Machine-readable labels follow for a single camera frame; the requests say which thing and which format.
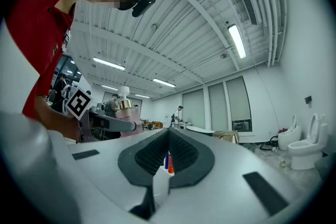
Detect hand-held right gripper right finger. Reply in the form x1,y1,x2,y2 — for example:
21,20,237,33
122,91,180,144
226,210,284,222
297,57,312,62
155,127,324,224

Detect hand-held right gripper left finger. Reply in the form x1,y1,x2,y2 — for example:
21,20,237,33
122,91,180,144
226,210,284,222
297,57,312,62
0,110,171,224

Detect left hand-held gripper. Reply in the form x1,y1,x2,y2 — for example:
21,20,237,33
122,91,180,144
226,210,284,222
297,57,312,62
64,87,138,143

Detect white bathtub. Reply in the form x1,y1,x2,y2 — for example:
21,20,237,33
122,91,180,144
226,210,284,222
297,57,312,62
153,168,171,204

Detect person's left forearm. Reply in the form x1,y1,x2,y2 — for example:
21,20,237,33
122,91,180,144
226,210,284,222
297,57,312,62
35,95,81,143

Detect small cardboard box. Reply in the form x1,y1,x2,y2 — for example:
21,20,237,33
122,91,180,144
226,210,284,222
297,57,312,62
213,130,240,145

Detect small white toilet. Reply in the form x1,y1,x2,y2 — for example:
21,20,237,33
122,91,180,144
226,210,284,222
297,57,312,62
277,115,303,152

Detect white window blind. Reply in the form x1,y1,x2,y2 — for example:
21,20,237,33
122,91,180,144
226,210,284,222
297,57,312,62
207,82,229,132
182,88,206,130
226,77,253,122

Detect large white toilet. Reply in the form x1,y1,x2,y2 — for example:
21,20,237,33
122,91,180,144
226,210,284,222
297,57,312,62
287,112,329,171

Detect person's red shirt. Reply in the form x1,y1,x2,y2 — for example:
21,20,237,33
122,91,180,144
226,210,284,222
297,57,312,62
4,0,80,121

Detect white ceiling pipes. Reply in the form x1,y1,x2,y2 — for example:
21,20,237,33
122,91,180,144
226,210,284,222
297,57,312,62
243,0,287,68

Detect black vacuum hose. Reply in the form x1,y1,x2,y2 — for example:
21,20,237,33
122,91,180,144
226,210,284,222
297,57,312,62
259,134,279,152

